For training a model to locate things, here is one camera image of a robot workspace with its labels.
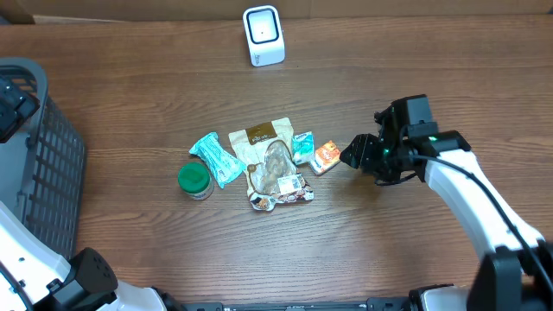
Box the small orange box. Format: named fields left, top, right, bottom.
left=309, top=140, right=340, bottom=175

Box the small teal tissue pack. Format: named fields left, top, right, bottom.
left=292, top=131, right=315, bottom=165

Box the beige snack pouch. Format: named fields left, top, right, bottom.
left=228, top=117, right=315, bottom=212

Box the light green wipes packet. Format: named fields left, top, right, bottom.
left=189, top=132, right=246, bottom=189

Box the green lid white jar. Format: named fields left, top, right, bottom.
left=177, top=162, right=214, bottom=200

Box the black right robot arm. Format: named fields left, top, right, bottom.
left=340, top=94, right=552, bottom=310

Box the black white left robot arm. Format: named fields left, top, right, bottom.
left=1, top=68, right=184, bottom=310

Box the white barcode scanner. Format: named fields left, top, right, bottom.
left=243, top=5, right=286, bottom=67

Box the grey plastic mesh basket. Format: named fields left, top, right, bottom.
left=1, top=57, right=86, bottom=259

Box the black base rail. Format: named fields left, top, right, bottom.
left=181, top=297, right=412, bottom=311

